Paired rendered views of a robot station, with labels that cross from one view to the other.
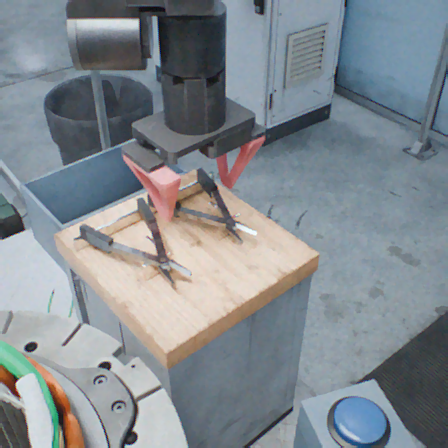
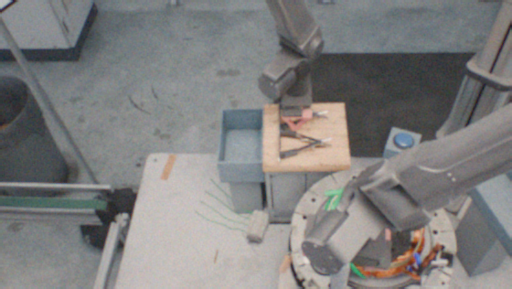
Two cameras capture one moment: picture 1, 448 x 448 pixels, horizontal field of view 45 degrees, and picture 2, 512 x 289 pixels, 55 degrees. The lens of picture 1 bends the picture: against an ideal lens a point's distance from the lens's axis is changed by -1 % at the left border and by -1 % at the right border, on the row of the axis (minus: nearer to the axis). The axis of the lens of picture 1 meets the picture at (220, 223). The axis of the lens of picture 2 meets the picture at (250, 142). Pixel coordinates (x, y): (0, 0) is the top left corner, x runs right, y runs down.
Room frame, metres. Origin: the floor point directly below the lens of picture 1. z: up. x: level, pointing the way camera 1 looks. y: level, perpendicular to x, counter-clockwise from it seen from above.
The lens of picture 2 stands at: (-0.03, 0.62, 1.99)
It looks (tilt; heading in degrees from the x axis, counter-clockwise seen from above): 52 degrees down; 318
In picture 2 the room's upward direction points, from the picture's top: 7 degrees counter-clockwise
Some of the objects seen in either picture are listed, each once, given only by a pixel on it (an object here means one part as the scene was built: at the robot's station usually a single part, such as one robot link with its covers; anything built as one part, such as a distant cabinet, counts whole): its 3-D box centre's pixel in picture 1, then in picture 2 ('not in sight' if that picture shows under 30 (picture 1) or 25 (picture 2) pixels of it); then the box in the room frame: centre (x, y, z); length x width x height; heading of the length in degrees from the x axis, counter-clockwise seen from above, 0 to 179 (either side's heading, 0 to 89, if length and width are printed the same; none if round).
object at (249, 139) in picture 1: (217, 155); not in sight; (0.48, 0.00, 1.13); 0.07 x 0.07 x 0.09; 41
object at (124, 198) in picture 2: not in sight; (116, 217); (1.30, 0.32, 0.01); 0.34 x 0.34 x 0.02
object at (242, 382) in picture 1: (188, 340); (304, 169); (0.42, 0.04, 0.91); 0.19 x 0.19 x 0.26; 40
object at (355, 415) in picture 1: (359, 420); (403, 139); (0.23, -0.11, 1.04); 0.04 x 0.04 x 0.01
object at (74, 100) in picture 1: (104, 138); (3, 132); (1.78, 0.43, 0.39); 0.39 x 0.39 x 0.35
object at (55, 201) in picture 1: (119, 265); (246, 167); (0.54, 0.14, 0.92); 0.17 x 0.11 x 0.28; 130
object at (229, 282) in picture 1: (184, 252); (304, 136); (0.42, 0.04, 1.05); 0.20 x 0.19 x 0.02; 40
